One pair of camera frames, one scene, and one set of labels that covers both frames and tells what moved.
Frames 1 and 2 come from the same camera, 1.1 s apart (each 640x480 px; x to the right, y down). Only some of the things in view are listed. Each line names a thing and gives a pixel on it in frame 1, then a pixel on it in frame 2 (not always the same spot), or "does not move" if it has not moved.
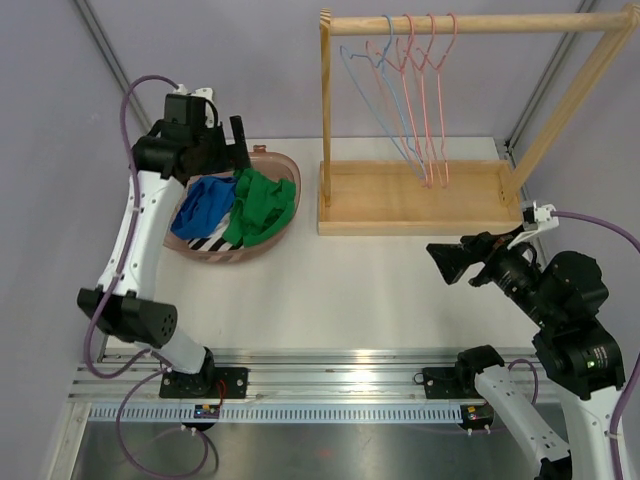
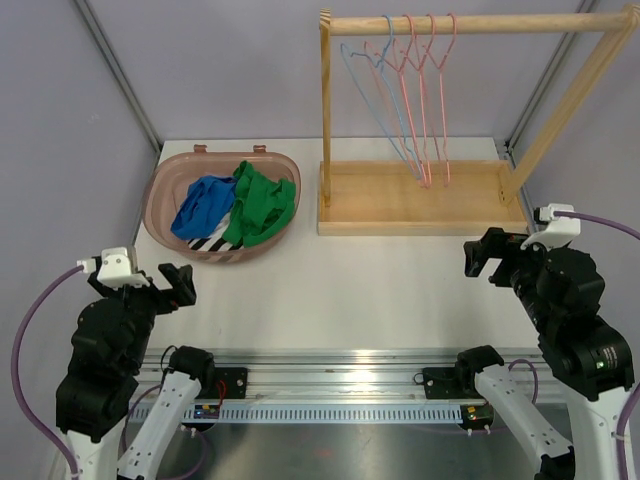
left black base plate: [204, 384] does not move
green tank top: [262, 207] does not move
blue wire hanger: [380, 64] does not move
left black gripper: [232, 157] -> [179, 277]
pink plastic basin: [263, 160] does not move
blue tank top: [207, 200] -> [215, 243]
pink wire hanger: [408, 106] -> [418, 68]
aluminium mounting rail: [307, 376] does not move
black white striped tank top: [215, 241] does not move
